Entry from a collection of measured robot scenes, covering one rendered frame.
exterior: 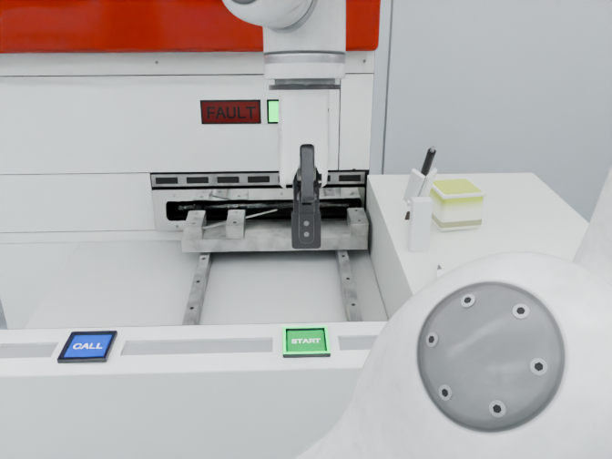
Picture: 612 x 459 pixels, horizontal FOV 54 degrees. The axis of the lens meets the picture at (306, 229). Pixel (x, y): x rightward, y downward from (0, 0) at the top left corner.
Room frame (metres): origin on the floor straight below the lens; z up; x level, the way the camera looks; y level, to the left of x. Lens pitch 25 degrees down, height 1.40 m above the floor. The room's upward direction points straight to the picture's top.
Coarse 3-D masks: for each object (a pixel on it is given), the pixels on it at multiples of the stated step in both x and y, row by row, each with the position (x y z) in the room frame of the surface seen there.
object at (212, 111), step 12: (204, 108) 1.17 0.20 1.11; (216, 108) 1.17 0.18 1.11; (228, 108) 1.18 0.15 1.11; (240, 108) 1.18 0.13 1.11; (252, 108) 1.18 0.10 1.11; (204, 120) 1.17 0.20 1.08; (216, 120) 1.17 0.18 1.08; (228, 120) 1.18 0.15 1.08; (240, 120) 1.18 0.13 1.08; (252, 120) 1.18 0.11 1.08
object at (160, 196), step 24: (168, 192) 1.16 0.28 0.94; (192, 192) 1.16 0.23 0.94; (216, 192) 1.16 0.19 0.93; (240, 192) 1.17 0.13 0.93; (264, 192) 1.17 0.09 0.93; (288, 192) 1.17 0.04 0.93; (336, 192) 1.17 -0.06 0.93; (360, 192) 1.18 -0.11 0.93; (168, 216) 1.18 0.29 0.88; (288, 216) 1.19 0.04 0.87; (336, 216) 1.19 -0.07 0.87
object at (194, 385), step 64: (0, 384) 0.55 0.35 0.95; (64, 384) 0.55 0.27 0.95; (128, 384) 0.55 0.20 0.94; (192, 384) 0.55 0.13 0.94; (256, 384) 0.56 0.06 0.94; (320, 384) 0.56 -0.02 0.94; (0, 448) 0.54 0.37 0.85; (64, 448) 0.55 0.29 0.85; (128, 448) 0.55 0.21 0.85; (192, 448) 0.55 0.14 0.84; (256, 448) 0.56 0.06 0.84
